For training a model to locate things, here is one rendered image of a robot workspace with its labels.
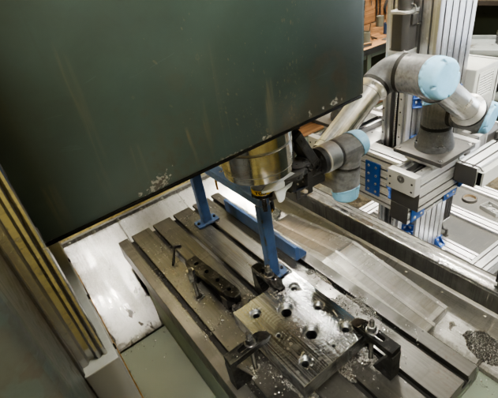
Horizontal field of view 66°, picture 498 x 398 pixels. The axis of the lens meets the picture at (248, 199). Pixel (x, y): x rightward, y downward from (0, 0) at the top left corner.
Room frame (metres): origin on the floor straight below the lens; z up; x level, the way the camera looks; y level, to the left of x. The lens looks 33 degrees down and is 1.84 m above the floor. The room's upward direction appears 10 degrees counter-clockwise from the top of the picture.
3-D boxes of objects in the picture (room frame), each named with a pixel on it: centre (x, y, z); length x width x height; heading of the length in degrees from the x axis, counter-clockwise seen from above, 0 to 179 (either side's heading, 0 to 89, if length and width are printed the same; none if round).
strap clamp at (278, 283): (0.84, -0.02, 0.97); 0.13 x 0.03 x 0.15; 31
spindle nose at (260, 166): (0.75, -0.03, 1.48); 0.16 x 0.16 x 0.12
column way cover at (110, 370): (0.52, 0.35, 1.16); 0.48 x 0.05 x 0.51; 31
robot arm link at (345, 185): (0.91, -0.27, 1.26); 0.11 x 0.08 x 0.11; 32
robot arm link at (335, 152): (0.86, -0.21, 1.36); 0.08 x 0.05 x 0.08; 31
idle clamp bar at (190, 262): (0.93, 0.16, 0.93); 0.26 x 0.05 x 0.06; 36
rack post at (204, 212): (1.32, 0.19, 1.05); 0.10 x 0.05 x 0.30; 121
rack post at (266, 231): (0.94, -0.04, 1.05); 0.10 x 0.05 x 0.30; 121
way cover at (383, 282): (1.13, -0.28, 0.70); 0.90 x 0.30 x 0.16; 31
